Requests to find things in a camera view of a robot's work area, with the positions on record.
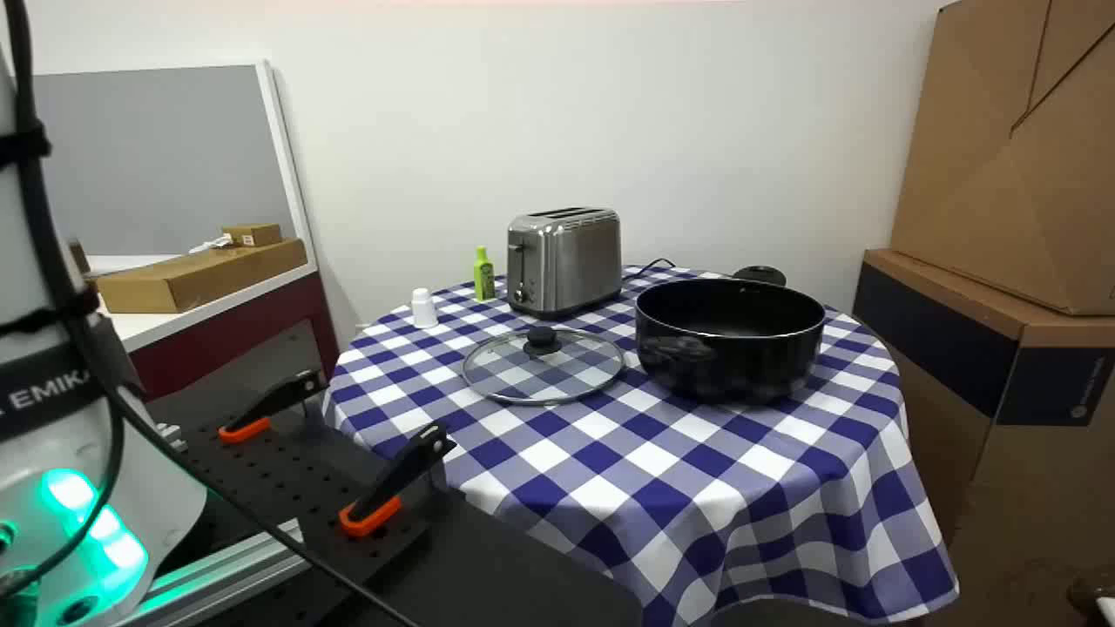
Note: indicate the glass lid with black knob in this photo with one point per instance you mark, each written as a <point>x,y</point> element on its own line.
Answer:
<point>581,366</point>

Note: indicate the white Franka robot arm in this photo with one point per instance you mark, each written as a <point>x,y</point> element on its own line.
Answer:
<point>46,488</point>

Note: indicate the black cooking pot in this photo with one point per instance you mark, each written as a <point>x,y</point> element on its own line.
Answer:
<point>732,353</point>

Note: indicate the stainless steel toaster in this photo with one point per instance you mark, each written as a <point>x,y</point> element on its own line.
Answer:
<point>569,263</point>

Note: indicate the small green bottle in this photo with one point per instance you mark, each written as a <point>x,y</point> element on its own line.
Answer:
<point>482,275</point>

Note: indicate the small white bottle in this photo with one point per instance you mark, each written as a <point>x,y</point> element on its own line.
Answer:
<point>427,313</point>

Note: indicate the blue white checked tablecloth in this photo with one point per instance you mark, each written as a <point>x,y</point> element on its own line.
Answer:
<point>604,488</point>

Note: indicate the black perforated mounting board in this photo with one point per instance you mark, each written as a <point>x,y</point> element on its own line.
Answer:
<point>301,475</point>

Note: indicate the dark red white-topped cabinet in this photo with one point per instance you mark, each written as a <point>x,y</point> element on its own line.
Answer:
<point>233,333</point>

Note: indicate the flat brown cardboard box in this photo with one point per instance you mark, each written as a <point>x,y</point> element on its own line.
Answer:
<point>198,281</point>

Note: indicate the grey partition panel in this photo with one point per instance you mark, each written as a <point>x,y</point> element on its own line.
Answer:
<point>163,162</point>

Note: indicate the cardboard box with dark band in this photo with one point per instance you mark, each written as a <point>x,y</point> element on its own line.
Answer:
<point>1022,466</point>

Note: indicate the large tilted cardboard box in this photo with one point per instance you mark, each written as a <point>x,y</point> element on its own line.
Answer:
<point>1022,152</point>

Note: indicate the aluminium frame rail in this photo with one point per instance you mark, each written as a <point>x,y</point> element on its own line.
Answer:
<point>221,578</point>

